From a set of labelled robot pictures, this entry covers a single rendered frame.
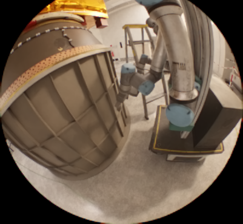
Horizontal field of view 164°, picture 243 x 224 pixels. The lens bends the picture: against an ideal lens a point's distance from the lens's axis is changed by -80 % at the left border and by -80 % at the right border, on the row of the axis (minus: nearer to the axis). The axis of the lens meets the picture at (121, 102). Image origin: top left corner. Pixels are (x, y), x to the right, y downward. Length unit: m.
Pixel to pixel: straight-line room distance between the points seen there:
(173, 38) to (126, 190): 1.22
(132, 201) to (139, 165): 0.49
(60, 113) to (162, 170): 1.15
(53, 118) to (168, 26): 0.69
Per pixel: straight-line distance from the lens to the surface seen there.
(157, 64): 0.45
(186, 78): 0.28
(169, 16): 0.28
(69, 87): 0.57
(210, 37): 0.58
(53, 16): 0.98
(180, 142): 0.94
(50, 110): 0.58
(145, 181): 1.11
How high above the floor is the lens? 1.11
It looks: 34 degrees down
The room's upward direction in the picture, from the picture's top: 15 degrees counter-clockwise
